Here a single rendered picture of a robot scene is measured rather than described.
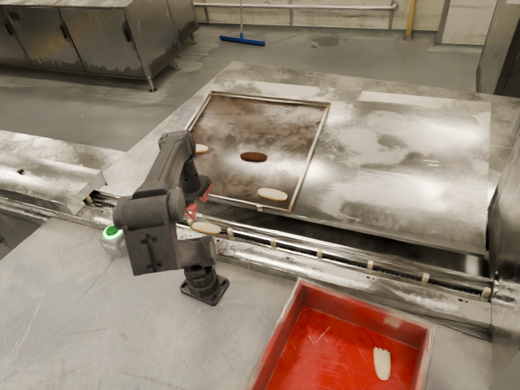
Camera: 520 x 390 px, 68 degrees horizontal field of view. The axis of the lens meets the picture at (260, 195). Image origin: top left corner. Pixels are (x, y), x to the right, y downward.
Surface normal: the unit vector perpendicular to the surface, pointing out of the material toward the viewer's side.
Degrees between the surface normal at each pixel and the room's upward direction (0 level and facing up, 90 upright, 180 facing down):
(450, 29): 90
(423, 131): 10
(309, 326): 0
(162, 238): 61
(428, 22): 90
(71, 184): 0
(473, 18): 90
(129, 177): 0
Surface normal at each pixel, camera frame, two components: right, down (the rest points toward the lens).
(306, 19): -0.36, 0.67
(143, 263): 0.01, 0.27
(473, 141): -0.17, -0.59
